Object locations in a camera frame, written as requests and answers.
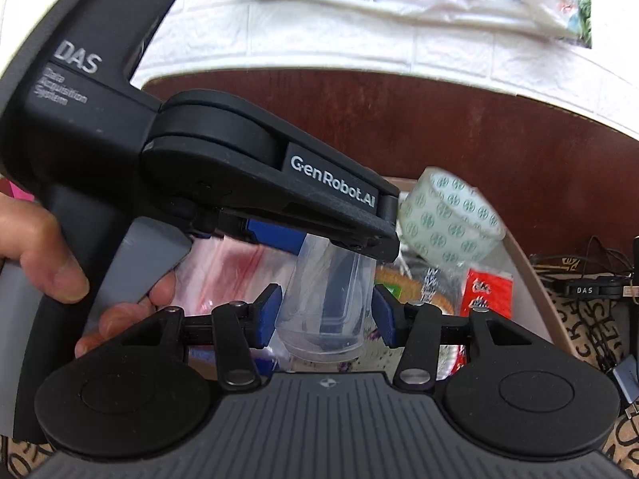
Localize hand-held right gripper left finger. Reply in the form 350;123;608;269
112;283;283;393

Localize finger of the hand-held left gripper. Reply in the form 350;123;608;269
220;132;401;262

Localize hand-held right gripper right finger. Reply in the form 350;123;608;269
374;283;542;393

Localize clear plastic cup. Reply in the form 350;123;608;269
274;232;378;363

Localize clear patterned tape roll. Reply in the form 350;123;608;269
397;167;506;268

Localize cardboard box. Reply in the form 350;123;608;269
170;176;593;376

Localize person's left hand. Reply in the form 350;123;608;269
0;194;177;358

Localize black and white packet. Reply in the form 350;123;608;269
398;252;453;306

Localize clear zip bags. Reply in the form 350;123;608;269
175;237;301;311

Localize red snack packet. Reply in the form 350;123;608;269
459;268;515;321

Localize brown wooden board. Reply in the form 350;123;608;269
132;70;639;261

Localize brown patterned tablecloth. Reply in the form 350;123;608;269
0;252;639;479

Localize small black device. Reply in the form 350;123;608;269
566;274;631;301

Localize grey adapter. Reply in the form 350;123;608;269
606;363;639;403

